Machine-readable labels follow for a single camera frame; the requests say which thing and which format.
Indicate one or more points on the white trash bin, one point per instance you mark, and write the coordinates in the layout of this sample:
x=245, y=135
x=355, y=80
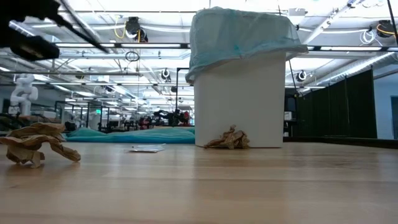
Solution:
x=239, y=102

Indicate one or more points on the brown paper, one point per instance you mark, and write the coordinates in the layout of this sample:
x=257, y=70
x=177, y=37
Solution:
x=231, y=140
x=34, y=140

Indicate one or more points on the teal trash bag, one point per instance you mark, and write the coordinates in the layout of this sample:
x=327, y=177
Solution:
x=149, y=136

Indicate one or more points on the small clear plastic wrapper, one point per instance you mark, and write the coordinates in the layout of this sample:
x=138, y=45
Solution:
x=146, y=148

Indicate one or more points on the light blue trash bag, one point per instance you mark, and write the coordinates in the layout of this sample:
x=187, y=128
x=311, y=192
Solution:
x=242, y=31

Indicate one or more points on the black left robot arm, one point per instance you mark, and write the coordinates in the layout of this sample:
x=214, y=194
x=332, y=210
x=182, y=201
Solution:
x=31, y=49

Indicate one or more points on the black background robot arms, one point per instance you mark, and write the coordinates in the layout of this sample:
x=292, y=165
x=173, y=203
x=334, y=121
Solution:
x=172, y=117

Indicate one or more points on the black pole stand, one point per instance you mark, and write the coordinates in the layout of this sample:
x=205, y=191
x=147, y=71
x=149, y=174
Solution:
x=177, y=93

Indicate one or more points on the long ceiling strip light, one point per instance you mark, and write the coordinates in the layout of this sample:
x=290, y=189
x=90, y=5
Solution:
x=348, y=48
x=149, y=45

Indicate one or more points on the small white box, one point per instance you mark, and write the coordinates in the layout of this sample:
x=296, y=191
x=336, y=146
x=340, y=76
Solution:
x=287, y=115

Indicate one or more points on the black partition panels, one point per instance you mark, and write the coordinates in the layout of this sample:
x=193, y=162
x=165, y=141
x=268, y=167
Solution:
x=345, y=109

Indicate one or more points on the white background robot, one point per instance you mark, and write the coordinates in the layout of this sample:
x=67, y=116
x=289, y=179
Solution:
x=23, y=93

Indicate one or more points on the black background rack frame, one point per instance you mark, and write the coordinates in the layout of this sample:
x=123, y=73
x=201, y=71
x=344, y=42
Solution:
x=88, y=115

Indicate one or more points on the silver ventilation duct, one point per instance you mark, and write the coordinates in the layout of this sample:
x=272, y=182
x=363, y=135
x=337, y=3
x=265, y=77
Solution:
x=357, y=67

